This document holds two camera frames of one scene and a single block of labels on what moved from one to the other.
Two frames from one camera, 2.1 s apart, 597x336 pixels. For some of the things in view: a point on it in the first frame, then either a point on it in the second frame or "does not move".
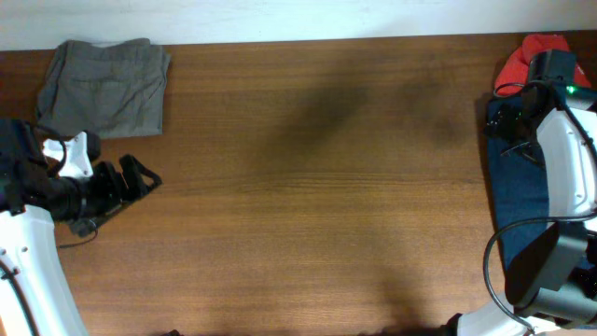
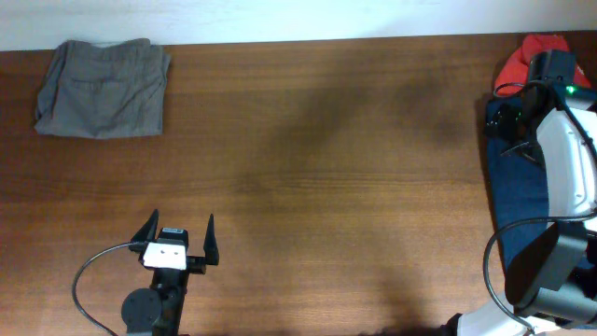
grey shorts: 115,89 does not move
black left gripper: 109,188 -> 197,265
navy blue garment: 519,181 does not move
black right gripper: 508,125 does not move
